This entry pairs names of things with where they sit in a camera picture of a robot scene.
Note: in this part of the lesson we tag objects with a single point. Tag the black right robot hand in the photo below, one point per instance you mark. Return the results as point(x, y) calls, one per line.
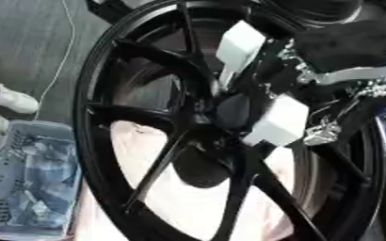
point(347, 44)

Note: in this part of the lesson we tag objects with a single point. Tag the black spoked wheel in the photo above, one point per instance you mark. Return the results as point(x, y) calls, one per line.
point(147, 58)

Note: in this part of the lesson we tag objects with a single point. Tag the black round object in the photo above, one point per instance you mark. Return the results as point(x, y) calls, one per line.
point(317, 9)

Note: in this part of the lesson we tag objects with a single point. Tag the person's white shoe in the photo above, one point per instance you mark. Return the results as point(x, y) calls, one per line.
point(16, 99)

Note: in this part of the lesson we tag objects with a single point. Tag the pale blue plastic basket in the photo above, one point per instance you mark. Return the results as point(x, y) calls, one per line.
point(34, 175)

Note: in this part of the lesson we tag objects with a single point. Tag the white pin with flat head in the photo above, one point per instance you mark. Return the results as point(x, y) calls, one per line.
point(281, 120)
point(239, 44)

